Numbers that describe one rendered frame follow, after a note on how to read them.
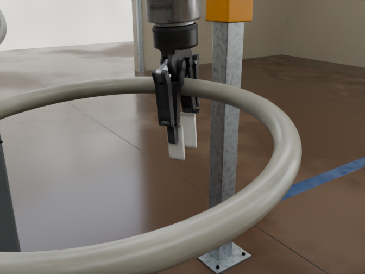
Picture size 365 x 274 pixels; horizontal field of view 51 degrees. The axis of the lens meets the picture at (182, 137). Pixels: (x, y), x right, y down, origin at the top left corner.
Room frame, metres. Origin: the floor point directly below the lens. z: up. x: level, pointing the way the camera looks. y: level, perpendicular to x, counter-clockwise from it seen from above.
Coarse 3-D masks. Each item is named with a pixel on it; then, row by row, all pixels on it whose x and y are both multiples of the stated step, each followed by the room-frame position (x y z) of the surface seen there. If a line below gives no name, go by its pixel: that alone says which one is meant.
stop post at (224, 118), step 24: (216, 0) 1.40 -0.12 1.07; (240, 0) 1.39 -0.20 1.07; (216, 24) 1.43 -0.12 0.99; (240, 24) 1.42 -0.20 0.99; (216, 48) 1.43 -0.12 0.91; (240, 48) 1.42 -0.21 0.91; (216, 72) 1.42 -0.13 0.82; (240, 72) 1.42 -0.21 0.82; (216, 120) 1.42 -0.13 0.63; (216, 144) 1.41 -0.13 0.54; (216, 168) 1.41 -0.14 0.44; (216, 192) 1.40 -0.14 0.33; (216, 264) 1.35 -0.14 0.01
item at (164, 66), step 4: (164, 60) 0.63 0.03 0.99; (164, 64) 0.62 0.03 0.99; (160, 68) 0.61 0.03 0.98; (164, 68) 0.61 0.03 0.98; (168, 68) 0.62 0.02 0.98; (156, 72) 0.60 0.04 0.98; (160, 72) 0.60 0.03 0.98; (156, 76) 0.60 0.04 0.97; (160, 76) 0.60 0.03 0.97; (160, 80) 0.60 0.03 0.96
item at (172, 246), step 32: (32, 96) 0.62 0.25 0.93; (64, 96) 0.65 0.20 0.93; (96, 96) 0.67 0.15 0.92; (224, 96) 0.58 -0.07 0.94; (256, 96) 0.54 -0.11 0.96; (288, 128) 0.42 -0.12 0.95; (288, 160) 0.34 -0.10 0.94; (256, 192) 0.29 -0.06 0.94; (192, 224) 0.25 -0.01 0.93; (224, 224) 0.26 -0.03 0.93; (0, 256) 0.23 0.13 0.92; (32, 256) 0.22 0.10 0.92; (64, 256) 0.22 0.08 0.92; (96, 256) 0.22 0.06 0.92; (128, 256) 0.22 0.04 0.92; (160, 256) 0.23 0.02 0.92; (192, 256) 0.24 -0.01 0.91
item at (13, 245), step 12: (0, 144) 0.91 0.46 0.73; (0, 156) 0.91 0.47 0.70; (0, 168) 0.90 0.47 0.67; (0, 180) 0.90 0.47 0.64; (0, 192) 0.90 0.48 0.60; (0, 204) 0.90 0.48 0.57; (12, 204) 0.92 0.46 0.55; (0, 216) 0.89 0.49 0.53; (12, 216) 0.91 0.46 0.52; (0, 228) 0.89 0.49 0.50; (12, 228) 0.91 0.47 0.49; (0, 240) 0.89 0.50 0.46; (12, 240) 0.90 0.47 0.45
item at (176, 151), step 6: (180, 126) 0.63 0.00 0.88; (180, 132) 0.63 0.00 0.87; (180, 138) 0.63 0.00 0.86; (168, 144) 0.65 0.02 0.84; (174, 144) 0.64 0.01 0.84; (180, 144) 0.63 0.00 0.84; (174, 150) 0.64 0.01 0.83; (180, 150) 0.64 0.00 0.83; (174, 156) 0.64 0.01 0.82; (180, 156) 0.64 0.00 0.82
